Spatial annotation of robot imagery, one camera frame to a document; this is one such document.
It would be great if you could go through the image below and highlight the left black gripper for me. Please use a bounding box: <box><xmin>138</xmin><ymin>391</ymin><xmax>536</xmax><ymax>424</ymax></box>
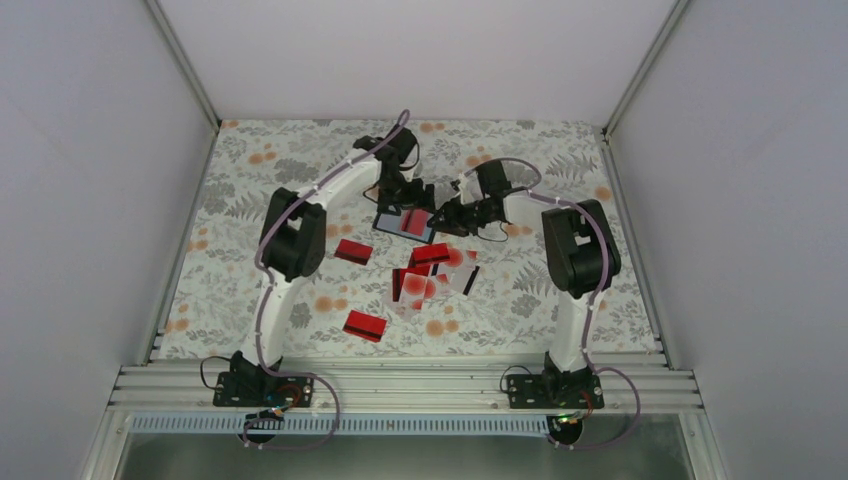
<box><xmin>376</xmin><ymin>171</ymin><xmax>435</xmax><ymax>215</ymax></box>

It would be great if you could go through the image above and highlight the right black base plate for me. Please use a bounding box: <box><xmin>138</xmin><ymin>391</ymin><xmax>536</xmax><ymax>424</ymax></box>
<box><xmin>499</xmin><ymin>366</ymin><xmax>605</xmax><ymax>410</ymax></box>

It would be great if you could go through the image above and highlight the red card black stripe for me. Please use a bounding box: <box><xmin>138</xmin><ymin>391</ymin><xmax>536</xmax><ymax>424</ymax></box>
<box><xmin>342</xmin><ymin>310</ymin><xmax>388</xmax><ymax>343</ymax></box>

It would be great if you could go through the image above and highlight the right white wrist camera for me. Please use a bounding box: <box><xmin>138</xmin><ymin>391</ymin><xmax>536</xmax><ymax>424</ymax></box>
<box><xmin>450</xmin><ymin>174</ymin><xmax>474</xmax><ymax>204</ymax></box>

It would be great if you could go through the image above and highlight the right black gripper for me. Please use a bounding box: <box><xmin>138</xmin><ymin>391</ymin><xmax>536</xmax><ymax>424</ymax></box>
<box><xmin>428</xmin><ymin>196</ymin><xmax>496</xmax><ymax>237</ymax></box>

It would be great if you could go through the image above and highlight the white card black stripe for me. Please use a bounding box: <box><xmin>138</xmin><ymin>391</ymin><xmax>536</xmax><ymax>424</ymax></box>
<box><xmin>449</xmin><ymin>265</ymin><xmax>480</xmax><ymax>296</ymax></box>

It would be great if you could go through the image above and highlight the aluminium rail frame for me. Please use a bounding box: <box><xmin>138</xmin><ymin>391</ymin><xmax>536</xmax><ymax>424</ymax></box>
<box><xmin>83</xmin><ymin>354</ymin><xmax>725</xmax><ymax>479</ymax></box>

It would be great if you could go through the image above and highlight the floral patterned table mat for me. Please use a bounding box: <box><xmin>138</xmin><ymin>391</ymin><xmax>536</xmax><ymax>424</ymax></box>
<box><xmin>157</xmin><ymin>119</ymin><xmax>658</xmax><ymax>360</ymax></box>

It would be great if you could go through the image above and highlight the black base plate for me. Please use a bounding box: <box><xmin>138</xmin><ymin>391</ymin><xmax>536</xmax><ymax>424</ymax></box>
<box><xmin>499</xmin><ymin>366</ymin><xmax>605</xmax><ymax>410</ymax></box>
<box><xmin>211</xmin><ymin>351</ymin><xmax>314</xmax><ymax>409</ymax></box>

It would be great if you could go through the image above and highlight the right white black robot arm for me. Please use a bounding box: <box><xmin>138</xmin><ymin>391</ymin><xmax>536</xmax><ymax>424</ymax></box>
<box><xmin>428</xmin><ymin>158</ymin><xmax>621</xmax><ymax>407</ymax></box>

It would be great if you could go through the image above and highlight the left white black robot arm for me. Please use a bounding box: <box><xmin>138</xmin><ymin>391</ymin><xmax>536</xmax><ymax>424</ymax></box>
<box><xmin>238</xmin><ymin>124</ymin><xmax>436</xmax><ymax>405</ymax></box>

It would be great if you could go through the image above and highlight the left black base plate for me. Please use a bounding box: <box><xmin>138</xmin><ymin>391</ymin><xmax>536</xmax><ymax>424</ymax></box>
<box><xmin>211</xmin><ymin>351</ymin><xmax>314</xmax><ymax>409</ymax></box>

